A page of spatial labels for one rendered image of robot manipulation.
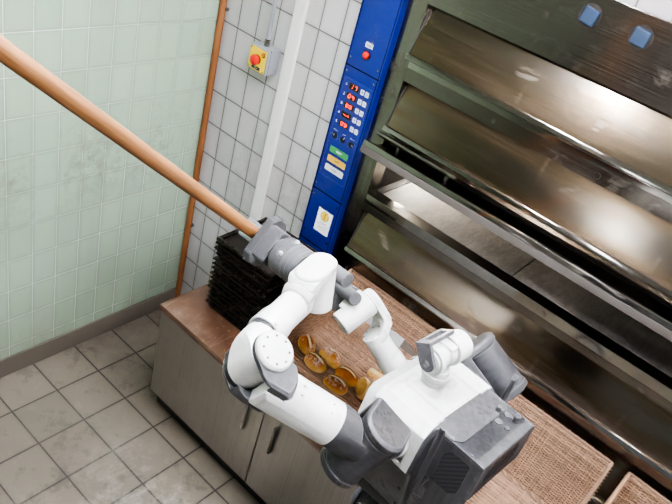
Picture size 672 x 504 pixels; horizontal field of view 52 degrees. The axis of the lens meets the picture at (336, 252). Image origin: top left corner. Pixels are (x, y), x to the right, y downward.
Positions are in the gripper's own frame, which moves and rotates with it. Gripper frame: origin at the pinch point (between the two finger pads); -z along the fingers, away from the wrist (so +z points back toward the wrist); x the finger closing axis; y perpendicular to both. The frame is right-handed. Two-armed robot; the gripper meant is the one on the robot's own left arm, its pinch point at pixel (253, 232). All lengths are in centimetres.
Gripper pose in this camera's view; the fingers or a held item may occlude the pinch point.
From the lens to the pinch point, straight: 158.4
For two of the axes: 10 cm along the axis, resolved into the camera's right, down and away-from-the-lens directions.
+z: 6.7, 4.7, -5.7
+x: -6.0, 8.0, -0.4
